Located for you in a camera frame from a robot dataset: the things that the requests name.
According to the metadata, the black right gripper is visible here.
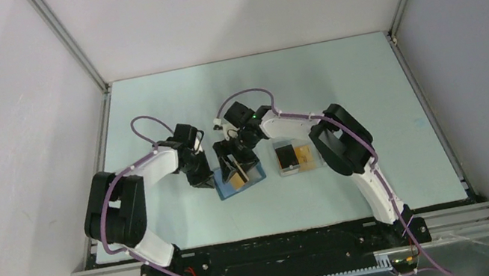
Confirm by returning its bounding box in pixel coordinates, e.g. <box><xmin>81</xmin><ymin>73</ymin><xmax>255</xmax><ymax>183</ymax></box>
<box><xmin>211</xmin><ymin>129</ymin><xmax>266</xmax><ymax>185</ymax></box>

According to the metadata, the thin credit card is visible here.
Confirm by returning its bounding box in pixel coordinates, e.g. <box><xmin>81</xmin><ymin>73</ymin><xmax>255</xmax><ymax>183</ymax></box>
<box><xmin>229</xmin><ymin>171</ymin><xmax>250</xmax><ymax>191</ymax></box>

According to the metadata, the blue leather card holder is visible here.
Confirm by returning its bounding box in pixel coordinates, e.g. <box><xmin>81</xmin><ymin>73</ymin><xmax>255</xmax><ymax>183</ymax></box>
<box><xmin>214</xmin><ymin>163</ymin><xmax>266</xmax><ymax>200</ymax></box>

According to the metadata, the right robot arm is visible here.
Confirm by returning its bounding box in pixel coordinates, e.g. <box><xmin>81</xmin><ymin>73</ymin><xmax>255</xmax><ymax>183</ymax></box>
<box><xmin>213</xmin><ymin>102</ymin><xmax>414</xmax><ymax>247</ymax></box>

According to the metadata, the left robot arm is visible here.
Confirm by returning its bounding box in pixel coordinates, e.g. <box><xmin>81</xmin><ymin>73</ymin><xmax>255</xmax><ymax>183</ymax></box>
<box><xmin>84</xmin><ymin>123</ymin><xmax>216</xmax><ymax>276</ymax></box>

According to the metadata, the black credit card stack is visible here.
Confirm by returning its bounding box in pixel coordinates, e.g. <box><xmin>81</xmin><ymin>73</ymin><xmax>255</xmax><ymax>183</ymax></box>
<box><xmin>274</xmin><ymin>144</ymin><xmax>300</xmax><ymax>170</ymax></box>

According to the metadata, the clear acrylic card tray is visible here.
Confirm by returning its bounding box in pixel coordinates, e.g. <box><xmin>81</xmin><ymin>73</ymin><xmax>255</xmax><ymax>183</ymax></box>
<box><xmin>271</xmin><ymin>138</ymin><xmax>327</xmax><ymax>177</ymax></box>

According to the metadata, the gold credit card stack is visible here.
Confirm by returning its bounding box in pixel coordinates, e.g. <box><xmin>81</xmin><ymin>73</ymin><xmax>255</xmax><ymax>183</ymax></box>
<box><xmin>295</xmin><ymin>144</ymin><xmax>317</xmax><ymax>171</ymax></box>

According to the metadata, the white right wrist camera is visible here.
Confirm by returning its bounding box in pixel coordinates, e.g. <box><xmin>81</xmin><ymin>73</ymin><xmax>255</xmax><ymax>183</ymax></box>
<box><xmin>213</xmin><ymin>118</ymin><xmax>223</xmax><ymax>131</ymax></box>

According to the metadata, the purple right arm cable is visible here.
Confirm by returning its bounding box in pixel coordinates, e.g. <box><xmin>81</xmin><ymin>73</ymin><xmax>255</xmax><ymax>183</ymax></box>
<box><xmin>212</xmin><ymin>59</ymin><xmax>453</xmax><ymax>276</ymax></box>

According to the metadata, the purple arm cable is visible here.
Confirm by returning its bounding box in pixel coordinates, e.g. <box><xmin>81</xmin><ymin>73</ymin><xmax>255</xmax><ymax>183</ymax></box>
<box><xmin>80</xmin><ymin>109</ymin><xmax>206</xmax><ymax>276</ymax></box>
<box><xmin>212</xmin><ymin>59</ymin><xmax>453</xmax><ymax>276</ymax></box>

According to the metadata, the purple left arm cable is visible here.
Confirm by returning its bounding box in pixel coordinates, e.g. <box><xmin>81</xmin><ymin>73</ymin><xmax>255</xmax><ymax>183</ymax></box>
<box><xmin>80</xmin><ymin>109</ymin><xmax>206</xmax><ymax>276</ymax></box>

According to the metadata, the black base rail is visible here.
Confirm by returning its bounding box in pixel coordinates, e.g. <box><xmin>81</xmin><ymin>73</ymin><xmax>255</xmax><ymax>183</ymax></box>
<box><xmin>140</xmin><ymin>211</ymin><xmax>431</xmax><ymax>276</ymax></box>

